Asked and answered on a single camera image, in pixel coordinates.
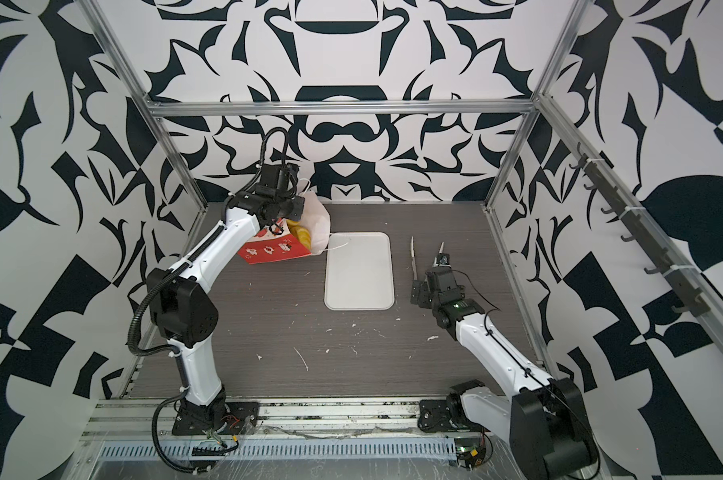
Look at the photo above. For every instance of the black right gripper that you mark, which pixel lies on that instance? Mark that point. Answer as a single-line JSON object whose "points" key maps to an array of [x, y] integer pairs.
{"points": [[424, 299]]}

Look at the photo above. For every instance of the small green circuit board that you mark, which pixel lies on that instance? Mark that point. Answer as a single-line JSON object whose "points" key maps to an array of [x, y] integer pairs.
{"points": [[470, 457]]}

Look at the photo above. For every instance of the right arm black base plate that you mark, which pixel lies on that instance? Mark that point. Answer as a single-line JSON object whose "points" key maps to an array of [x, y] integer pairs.
{"points": [[435, 416]]}

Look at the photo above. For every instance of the yellow round fake bun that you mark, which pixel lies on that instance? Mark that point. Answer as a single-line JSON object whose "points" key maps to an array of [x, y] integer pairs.
{"points": [[301, 233]]}

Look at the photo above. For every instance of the white rectangular plastic tray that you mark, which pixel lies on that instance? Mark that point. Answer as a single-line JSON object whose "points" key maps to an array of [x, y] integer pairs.
{"points": [[359, 272]]}

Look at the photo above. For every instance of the black wall hook rail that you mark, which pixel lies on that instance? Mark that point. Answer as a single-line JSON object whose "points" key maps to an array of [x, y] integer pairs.
{"points": [[644, 231]]}

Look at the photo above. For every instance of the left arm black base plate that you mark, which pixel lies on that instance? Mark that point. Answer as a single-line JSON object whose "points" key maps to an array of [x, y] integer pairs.
{"points": [[224, 418]]}

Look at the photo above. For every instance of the steel tongs with white tips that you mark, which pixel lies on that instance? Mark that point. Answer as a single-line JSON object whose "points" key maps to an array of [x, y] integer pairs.
{"points": [[413, 254]]}

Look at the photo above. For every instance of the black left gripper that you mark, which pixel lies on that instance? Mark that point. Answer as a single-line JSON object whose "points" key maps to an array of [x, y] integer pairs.
{"points": [[297, 209]]}

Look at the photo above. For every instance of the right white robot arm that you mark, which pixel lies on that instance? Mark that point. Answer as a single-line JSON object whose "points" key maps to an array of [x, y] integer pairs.
{"points": [[541, 418]]}

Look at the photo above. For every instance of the white slotted cable duct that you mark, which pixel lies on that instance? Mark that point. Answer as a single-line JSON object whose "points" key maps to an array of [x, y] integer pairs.
{"points": [[321, 449]]}

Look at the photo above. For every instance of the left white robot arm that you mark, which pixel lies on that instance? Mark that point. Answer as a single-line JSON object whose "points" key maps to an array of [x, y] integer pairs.
{"points": [[178, 301]]}

